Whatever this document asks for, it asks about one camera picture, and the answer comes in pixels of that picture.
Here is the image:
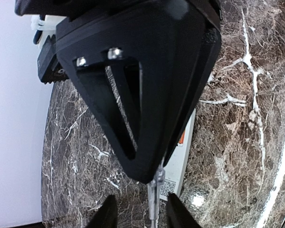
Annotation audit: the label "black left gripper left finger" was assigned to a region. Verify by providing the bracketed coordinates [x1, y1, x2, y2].
[86, 195, 118, 228]

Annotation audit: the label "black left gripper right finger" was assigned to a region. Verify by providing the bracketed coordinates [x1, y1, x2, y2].
[167, 193, 201, 228]

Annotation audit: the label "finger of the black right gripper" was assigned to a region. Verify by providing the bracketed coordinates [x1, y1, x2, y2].
[57, 0, 221, 184]

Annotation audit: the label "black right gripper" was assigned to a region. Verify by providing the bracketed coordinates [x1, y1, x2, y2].
[14, 0, 223, 43]

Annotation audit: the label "metal tweezers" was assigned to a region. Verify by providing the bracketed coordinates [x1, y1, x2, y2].
[136, 61, 166, 228]

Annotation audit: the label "white remote control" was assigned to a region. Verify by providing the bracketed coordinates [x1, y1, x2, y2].
[160, 109, 196, 201]

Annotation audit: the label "orange black battery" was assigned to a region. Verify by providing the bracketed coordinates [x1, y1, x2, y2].
[178, 131, 185, 147]

